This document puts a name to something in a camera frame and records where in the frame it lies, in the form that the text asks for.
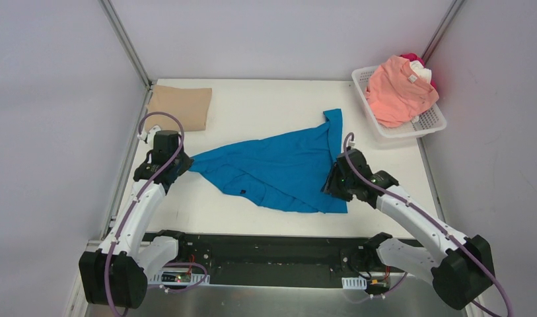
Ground controller board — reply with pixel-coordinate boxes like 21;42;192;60
148;267;210;287
341;277;390;294

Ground aluminium frame rail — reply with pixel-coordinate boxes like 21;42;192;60
98;0;153;90
421;0;466;63

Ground left controller board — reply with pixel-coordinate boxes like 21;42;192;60
148;267;210;287

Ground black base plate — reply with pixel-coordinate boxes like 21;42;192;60
143;230;387;289

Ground aluminium frame rail right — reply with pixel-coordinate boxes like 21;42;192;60
421;0;466;63

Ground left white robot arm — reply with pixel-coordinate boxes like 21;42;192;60
79;127;193;308

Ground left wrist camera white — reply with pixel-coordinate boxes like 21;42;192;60
137;125;162;143

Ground right controller board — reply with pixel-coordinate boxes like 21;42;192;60
341;277;390;294

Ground magenta garment in basket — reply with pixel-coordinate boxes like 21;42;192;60
400;53;437;89

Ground aluminium frame rail left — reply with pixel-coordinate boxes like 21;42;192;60
98;0;153;90

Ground white plastic basket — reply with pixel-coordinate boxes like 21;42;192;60
351;66;447;144

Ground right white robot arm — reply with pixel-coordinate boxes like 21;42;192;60
323;147;495;310

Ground folded beige t shirt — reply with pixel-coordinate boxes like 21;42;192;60
147;85;213;132

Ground white garment in basket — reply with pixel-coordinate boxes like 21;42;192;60
410;60;432;84

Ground blue t shirt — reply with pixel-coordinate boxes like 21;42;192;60
190;109;347;213

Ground salmon pink t shirt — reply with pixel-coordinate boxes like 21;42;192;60
364;55;439;128

